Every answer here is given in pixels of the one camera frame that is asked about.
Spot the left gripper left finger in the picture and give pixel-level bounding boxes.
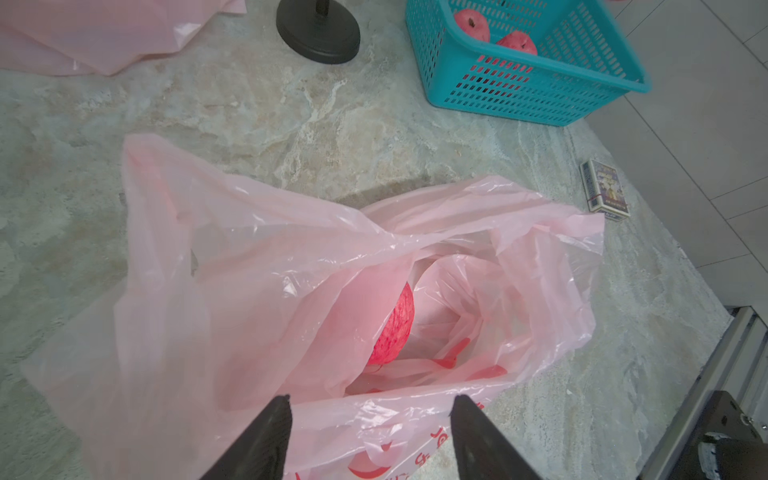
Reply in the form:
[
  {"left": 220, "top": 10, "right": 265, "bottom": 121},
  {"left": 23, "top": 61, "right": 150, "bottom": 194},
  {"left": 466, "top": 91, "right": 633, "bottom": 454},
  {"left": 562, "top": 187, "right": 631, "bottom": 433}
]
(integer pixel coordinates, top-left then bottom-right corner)
[{"left": 201, "top": 395, "right": 293, "bottom": 480}]

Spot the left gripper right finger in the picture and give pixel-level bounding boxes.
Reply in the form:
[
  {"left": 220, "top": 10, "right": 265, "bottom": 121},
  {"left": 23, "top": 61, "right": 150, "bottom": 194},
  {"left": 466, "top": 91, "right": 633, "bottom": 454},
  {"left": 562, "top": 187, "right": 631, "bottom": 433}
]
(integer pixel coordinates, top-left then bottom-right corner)
[{"left": 450, "top": 395, "right": 540, "bottom": 480}]

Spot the red apple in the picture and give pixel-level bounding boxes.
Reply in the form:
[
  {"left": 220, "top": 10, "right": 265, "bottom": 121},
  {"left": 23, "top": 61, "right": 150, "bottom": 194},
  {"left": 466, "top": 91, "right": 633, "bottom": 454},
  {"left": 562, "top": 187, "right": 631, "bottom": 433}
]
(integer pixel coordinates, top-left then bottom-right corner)
[
  {"left": 367, "top": 283, "right": 415, "bottom": 365},
  {"left": 496, "top": 31, "right": 538, "bottom": 55},
  {"left": 454, "top": 9, "right": 490, "bottom": 42}
]

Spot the pink strawberry print plastic bag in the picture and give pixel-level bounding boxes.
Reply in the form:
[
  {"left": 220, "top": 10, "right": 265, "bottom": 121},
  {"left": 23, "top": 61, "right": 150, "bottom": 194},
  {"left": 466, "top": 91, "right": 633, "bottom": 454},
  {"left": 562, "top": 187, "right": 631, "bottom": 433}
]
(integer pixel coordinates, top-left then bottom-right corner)
[{"left": 21, "top": 134, "right": 605, "bottom": 479}]

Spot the plain pink plastic bag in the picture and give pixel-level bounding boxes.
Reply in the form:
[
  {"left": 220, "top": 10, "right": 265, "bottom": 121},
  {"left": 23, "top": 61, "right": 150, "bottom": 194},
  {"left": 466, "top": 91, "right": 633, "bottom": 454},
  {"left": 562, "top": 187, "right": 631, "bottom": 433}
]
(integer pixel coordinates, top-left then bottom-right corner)
[{"left": 1, "top": 0, "right": 247, "bottom": 76}]

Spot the small printed card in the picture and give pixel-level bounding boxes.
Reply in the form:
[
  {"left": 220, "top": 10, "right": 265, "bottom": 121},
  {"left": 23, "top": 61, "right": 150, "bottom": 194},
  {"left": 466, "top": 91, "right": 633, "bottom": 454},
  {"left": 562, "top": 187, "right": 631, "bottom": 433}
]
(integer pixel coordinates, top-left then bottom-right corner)
[{"left": 580, "top": 160, "right": 630, "bottom": 221}]

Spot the teal plastic basket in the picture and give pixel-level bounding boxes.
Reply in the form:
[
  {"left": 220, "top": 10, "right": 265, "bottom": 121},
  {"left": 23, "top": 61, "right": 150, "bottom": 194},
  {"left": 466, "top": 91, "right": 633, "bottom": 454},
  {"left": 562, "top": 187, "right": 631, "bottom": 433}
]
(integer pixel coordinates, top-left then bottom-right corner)
[{"left": 405, "top": 0, "right": 651, "bottom": 126}]

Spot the microphone on black stand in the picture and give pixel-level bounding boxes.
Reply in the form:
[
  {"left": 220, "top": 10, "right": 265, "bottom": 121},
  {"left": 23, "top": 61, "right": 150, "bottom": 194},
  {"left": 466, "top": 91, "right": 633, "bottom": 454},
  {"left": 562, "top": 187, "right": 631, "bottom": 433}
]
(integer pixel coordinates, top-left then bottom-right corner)
[{"left": 276, "top": 0, "right": 361, "bottom": 65}]

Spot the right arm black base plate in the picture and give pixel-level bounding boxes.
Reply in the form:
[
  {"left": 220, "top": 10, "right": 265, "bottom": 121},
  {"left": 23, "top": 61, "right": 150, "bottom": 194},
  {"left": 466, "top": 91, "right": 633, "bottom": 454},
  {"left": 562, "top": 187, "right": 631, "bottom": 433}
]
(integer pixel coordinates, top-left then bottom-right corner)
[{"left": 669, "top": 390, "right": 767, "bottom": 480}]

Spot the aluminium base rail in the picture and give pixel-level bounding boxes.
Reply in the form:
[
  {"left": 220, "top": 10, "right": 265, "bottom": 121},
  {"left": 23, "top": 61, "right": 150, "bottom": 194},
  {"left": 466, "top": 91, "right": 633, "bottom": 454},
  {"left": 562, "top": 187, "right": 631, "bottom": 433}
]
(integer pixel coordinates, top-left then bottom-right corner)
[{"left": 638, "top": 307, "right": 767, "bottom": 479}]

